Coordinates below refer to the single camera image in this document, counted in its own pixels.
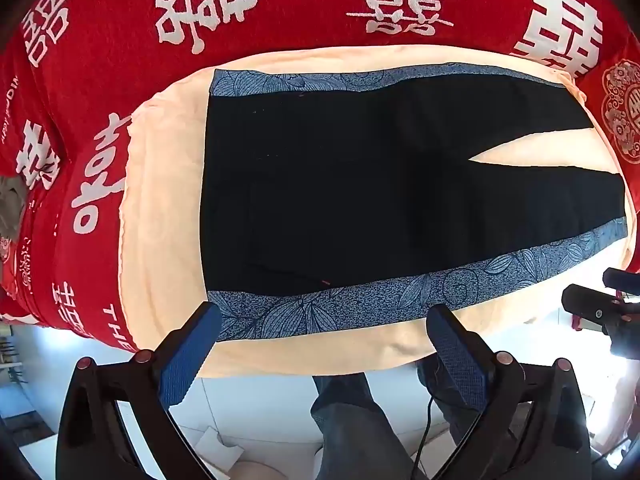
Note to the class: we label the white rack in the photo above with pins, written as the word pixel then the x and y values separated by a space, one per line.
pixel 9 350

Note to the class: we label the grey cloth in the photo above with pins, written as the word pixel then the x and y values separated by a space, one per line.
pixel 11 205

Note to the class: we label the peach blanket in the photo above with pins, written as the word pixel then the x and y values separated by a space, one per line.
pixel 165 160

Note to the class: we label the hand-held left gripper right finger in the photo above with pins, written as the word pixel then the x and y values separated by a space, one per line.
pixel 457 360

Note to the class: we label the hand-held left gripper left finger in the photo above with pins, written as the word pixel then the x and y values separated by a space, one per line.
pixel 192 355

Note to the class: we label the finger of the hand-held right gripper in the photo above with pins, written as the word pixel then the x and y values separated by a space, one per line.
pixel 592 305
pixel 620 279

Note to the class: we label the black pants with blue floral stripes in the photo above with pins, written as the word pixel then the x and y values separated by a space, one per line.
pixel 350 185

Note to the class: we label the red printed blanket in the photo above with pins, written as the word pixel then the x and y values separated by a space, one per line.
pixel 300 10

